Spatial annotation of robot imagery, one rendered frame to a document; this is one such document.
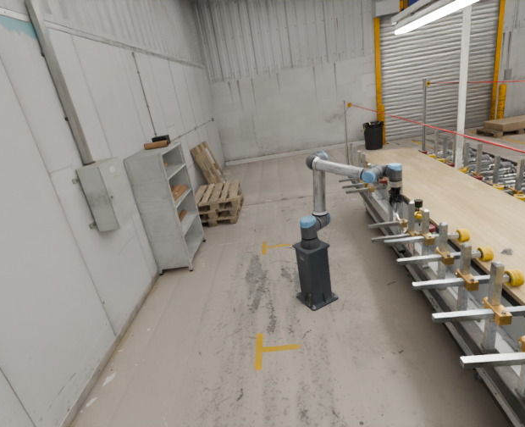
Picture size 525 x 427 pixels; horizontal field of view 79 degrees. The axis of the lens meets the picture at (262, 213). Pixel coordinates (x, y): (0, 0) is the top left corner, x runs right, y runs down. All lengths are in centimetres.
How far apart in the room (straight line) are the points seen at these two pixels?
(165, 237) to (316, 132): 692
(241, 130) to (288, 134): 142
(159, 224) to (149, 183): 53
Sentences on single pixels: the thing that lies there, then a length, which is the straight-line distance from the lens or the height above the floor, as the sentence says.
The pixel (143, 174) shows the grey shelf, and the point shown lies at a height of 134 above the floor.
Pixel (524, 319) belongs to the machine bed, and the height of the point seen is 79.
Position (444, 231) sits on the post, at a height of 110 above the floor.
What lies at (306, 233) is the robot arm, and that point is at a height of 76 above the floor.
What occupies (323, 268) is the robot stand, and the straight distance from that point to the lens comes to 312.
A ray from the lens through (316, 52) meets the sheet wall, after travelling 1009.
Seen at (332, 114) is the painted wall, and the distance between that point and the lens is 1013.
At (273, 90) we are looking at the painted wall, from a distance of 995.
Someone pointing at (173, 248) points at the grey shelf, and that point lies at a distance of 423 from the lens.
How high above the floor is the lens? 202
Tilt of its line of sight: 21 degrees down
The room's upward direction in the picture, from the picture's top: 10 degrees counter-clockwise
